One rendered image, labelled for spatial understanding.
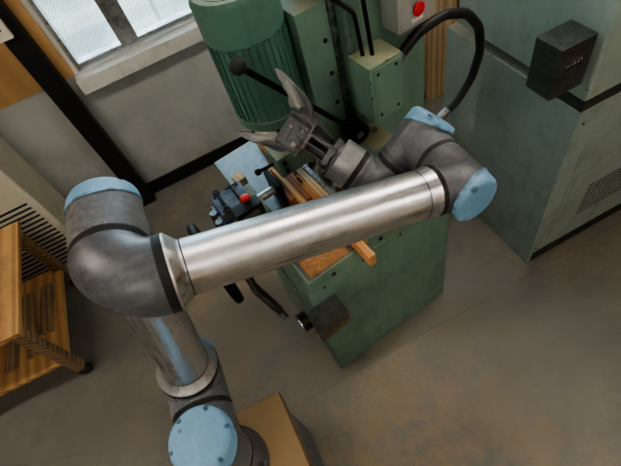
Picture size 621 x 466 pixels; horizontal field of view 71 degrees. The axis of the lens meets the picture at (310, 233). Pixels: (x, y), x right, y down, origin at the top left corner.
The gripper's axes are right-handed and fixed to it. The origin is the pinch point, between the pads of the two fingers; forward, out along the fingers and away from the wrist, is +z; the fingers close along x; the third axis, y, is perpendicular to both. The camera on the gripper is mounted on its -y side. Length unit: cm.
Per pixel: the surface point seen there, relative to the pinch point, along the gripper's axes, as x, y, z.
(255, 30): -11.3, 2.1, 6.2
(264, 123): 4.9, -10.8, -1.9
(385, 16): -28.6, -13.4, -12.1
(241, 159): 26, -49, 6
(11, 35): 48, -84, 119
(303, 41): -14.9, -8.7, -0.5
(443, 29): -63, -181, -29
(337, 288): 40, -37, -44
